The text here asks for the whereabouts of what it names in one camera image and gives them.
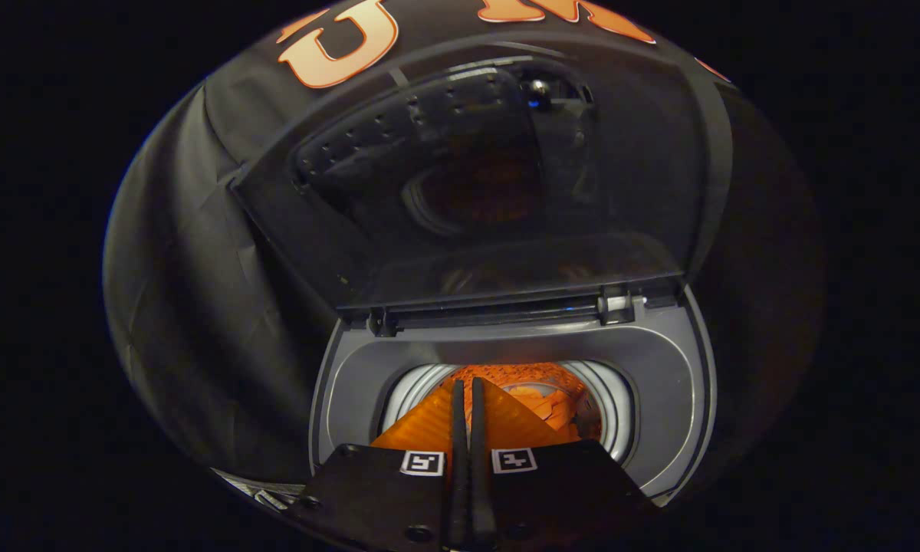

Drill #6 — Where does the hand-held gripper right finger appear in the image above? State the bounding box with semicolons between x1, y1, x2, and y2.
471;376;662;550

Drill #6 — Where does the yellow polo shirt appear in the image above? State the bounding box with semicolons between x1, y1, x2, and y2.
448;363;603;445

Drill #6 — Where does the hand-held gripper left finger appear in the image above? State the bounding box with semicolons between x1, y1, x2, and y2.
290;379;473;550

